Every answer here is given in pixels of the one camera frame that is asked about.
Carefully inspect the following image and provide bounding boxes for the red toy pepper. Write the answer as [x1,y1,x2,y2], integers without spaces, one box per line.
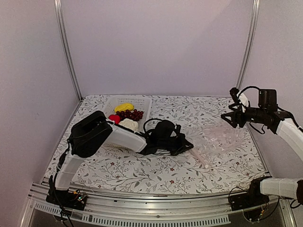
[108,114,121,124]

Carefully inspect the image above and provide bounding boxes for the aluminium frame post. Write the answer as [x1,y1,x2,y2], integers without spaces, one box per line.
[53,0,83,102]
[236,0,260,89]

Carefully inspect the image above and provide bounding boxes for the right aluminium frame post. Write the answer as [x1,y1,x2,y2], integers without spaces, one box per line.
[236,0,260,89]

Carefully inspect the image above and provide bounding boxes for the dark red toy grapes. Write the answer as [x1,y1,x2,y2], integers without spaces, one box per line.
[116,109,144,122]

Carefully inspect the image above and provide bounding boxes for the clear zip top bag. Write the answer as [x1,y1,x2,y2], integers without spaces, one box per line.
[185,122,245,169]

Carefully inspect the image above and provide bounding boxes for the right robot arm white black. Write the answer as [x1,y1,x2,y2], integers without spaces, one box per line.
[221,87,303,206]

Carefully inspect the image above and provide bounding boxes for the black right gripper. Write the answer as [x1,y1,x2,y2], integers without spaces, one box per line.
[221,102,267,128]

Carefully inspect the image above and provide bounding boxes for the floral patterned table mat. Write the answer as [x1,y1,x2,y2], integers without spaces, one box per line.
[45,95,270,195]

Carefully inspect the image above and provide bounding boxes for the left aluminium frame post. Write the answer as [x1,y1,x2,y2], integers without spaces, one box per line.
[53,0,83,102]

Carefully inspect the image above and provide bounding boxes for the white perforated plastic basket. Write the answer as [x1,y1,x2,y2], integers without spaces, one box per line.
[100,95,152,153]

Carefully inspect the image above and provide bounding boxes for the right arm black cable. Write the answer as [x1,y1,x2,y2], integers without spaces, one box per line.
[239,85,261,95]

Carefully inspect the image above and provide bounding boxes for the white toy cauliflower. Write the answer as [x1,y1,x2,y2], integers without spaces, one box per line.
[119,118,139,131]

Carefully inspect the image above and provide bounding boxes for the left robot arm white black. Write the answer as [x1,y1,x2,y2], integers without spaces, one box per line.
[49,111,194,205]

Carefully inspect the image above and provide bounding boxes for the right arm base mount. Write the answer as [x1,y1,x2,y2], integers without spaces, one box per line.
[228,186,280,224]

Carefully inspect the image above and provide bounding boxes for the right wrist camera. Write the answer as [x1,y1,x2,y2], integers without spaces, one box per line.
[230,87,250,107]

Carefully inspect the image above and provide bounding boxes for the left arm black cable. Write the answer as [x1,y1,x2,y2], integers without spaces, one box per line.
[142,118,164,138]

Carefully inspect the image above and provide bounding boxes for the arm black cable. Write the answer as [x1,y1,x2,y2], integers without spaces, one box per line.
[142,118,164,138]
[239,85,261,95]

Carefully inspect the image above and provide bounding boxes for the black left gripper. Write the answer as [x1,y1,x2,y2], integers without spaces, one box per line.
[159,133,194,157]

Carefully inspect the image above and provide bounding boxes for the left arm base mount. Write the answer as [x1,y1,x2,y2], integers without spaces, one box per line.
[46,175,87,211]

